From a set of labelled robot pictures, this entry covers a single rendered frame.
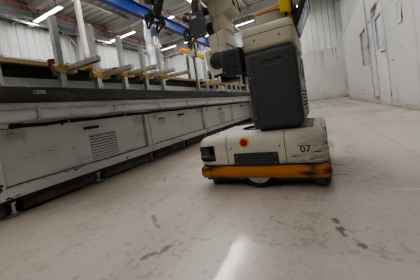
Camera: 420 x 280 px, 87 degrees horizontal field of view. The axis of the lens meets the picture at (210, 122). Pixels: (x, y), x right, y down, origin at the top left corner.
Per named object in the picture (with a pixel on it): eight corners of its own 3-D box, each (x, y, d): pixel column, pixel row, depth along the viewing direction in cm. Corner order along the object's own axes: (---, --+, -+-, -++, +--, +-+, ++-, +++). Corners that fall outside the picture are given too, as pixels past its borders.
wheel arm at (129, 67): (134, 70, 151) (133, 63, 151) (130, 69, 148) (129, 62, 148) (92, 82, 170) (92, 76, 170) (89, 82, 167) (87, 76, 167)
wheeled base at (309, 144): (328, 150, 154) (324, 114, 153) (334, 183, 97) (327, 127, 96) (237, 154, 184) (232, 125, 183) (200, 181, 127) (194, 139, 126)
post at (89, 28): (104, 91, 161) (92, 24, 158) (99, 91, 158) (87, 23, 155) (100, 92, 162) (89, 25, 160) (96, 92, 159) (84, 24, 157)
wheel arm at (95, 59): (102, 62, 129) (100, 54, 128) (97, 61, 126) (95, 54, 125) (58, 77, 148) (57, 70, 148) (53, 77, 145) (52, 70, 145)
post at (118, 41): (130, 94, 183) (120, 35, 181) (127, 94, 180) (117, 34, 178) (127, 95, 185) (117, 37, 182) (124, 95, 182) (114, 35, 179)
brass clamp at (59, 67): (78, 72, 144) (77, 65, 143) (56, 70, 132) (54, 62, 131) (72, 75, 147) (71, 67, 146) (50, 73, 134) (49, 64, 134)
